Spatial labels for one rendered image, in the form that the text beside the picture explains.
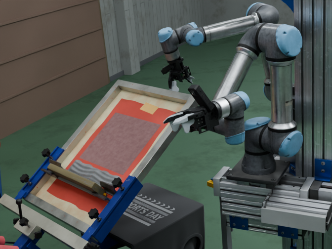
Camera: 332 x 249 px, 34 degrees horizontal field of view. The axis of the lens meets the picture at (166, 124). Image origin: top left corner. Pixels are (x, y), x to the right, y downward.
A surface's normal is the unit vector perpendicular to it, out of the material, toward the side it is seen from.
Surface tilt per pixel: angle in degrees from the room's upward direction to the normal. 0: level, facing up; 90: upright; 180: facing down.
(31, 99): 90
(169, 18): 90
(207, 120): 82
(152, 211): 0
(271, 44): 90
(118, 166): 32
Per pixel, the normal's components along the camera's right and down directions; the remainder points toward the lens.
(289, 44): 0.61, 0.08
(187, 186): -0.09, -0.94
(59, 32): 0.88, 0.08
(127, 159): -0.46, -0.64
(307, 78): -0.46, 0.34
